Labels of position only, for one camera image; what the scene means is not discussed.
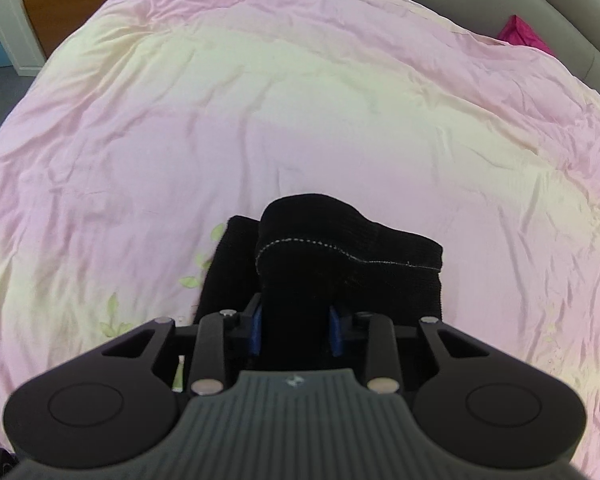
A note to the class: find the white cabinet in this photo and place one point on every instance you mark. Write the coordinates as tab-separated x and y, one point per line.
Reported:
15	25

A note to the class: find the wooden desk with white top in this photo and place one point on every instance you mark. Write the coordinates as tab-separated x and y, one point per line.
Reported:
65	10

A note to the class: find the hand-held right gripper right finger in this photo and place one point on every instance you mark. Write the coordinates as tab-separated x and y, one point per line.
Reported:
334	332

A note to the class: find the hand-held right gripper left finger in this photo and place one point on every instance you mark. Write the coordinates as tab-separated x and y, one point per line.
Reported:
256	332

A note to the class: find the pink and cream blanket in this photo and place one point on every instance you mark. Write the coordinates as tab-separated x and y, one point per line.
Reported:
280	110

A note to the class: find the magenta cloth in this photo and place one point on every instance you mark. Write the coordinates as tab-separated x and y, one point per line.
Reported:
522	35

